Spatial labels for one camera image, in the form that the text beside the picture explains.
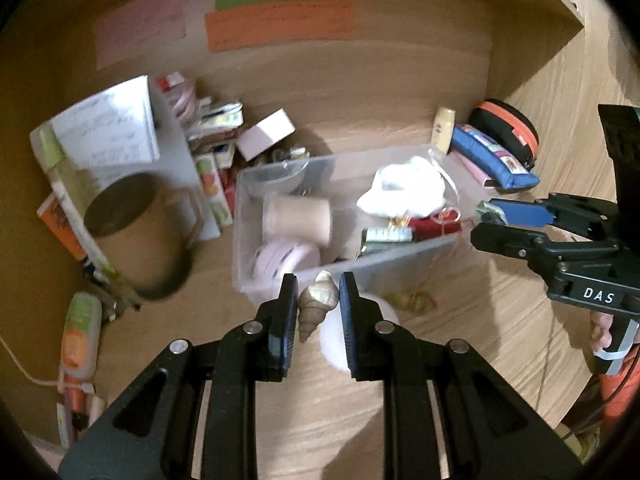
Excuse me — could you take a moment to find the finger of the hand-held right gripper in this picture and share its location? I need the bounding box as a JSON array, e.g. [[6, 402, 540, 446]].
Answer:
[[470, 223, 621, 281], [487, 192, 621, 241]]

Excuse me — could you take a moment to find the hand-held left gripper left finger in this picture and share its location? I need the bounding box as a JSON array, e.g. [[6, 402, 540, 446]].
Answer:
[[59, 273, 299, 480]]

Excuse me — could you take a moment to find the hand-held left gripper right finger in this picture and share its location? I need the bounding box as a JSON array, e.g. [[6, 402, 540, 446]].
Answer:
[[338, 272, 583, 480]]

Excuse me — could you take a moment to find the small green item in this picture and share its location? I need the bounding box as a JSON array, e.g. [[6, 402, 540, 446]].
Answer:
[[476, 201, 507, 226]]

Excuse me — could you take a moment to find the beige spiral seashell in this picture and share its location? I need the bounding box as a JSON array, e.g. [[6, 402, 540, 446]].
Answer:
[[297, 270, 341, 343]]

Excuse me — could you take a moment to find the red tag with gold string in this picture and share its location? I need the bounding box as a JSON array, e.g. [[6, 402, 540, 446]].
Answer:
[[410, 210, 462, 242]]

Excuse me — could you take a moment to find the pink-lid baby bottle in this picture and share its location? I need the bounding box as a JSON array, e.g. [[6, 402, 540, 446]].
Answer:
[[251, 194, 333, 288]]

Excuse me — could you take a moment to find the clear plastic storage box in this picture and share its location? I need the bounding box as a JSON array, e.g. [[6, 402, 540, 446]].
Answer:
[[232, 142, 473, 301]]

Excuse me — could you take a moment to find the wooden desktop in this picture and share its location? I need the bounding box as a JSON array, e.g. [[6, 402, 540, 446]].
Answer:
[[20, 110, 621, 480]]

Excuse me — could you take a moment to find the person's right hand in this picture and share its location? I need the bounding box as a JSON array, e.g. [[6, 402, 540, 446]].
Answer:
[[590, 310, 613, 354]]

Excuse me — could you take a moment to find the white round lid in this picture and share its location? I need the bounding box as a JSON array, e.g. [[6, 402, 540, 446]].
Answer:
[[318, 296, 401, 373]]

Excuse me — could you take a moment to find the green glass ornament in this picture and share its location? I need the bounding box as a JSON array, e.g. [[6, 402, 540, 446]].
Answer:
[[392, 290, 436, 313]]

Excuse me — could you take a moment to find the blue snack packet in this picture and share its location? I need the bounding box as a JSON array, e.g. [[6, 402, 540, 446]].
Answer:
[[450, 124, 541, 192]]

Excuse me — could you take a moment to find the pink packet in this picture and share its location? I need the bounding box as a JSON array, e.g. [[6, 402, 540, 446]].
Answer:
[[452, 152, 493, 188]]

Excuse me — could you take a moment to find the orange and black zip case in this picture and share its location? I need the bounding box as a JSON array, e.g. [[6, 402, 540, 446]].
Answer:
[[467, 100, 540, 171]]

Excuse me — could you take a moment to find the green foil packet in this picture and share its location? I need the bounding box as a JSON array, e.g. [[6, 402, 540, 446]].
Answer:
[[361, 226, 415, 257]]

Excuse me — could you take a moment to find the small cream bottle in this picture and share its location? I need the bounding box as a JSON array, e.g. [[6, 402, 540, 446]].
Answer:
[[431, 106, 457, 156]]

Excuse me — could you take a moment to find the clear plastic bowl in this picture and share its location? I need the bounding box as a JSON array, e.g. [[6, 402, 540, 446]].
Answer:
[[239, 160, 308, 197]]

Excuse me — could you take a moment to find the brown ceramic mug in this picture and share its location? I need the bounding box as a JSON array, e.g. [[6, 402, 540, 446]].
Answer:
[[82, 172, 206, 302]]

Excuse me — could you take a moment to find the small white box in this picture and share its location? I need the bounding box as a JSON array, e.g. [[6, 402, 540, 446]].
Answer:
[[235, 108, 296, 161]]

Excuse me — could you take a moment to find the large white paper sheet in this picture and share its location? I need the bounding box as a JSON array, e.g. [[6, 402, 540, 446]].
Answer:
[[150, 87, 223, 241]]

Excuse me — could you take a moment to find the orange and green lotion tube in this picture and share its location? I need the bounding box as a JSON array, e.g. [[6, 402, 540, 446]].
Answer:
[[59, 291, 103, 381]]

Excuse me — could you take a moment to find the white lip balm stick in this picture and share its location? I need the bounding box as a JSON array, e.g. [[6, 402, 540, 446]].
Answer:
[[87, 395, 107, 431]]

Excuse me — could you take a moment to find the pile of small packets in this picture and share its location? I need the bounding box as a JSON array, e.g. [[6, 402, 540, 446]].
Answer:
[[155, 72, 246, 143]]

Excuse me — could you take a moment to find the orange printed tube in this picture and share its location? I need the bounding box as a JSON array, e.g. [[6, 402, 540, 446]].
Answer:
[[36, 194, 93, 266]]

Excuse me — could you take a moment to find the white printed paper sheet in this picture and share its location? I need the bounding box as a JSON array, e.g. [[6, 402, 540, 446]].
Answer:
[[50, 76, 161, 171]]

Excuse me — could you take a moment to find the orange paper note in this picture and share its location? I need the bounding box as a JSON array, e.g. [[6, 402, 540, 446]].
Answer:
[[205, 0, 356, 53]]

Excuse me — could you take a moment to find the pink paper note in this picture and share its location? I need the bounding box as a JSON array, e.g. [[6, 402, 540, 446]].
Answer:
[[95, 0, 187, 71]]

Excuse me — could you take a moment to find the white cable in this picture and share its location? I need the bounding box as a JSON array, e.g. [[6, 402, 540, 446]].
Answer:
[[0, 332, 96, 396]]

